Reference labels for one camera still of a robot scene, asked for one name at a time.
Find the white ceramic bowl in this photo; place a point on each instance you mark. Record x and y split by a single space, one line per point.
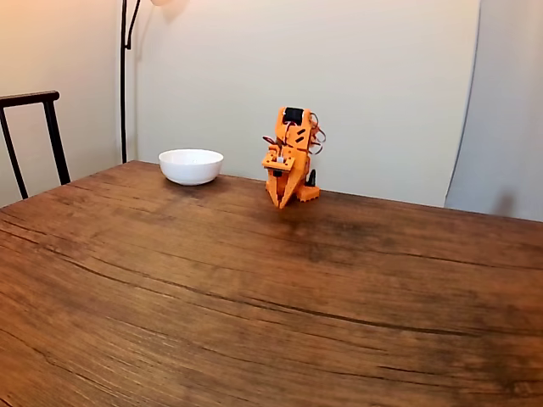
191 167

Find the black floor lamp pole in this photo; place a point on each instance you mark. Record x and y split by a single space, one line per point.
123 85

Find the orange gripper camera mount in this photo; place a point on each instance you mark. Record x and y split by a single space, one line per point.
286 163

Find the black chair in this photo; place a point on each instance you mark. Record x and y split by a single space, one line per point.
52 127

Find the black table clamp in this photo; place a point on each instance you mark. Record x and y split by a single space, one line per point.
312 179

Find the pale lamp shade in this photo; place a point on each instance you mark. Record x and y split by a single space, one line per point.
169 2

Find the white curtain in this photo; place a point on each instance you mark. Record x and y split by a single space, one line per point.
505 106

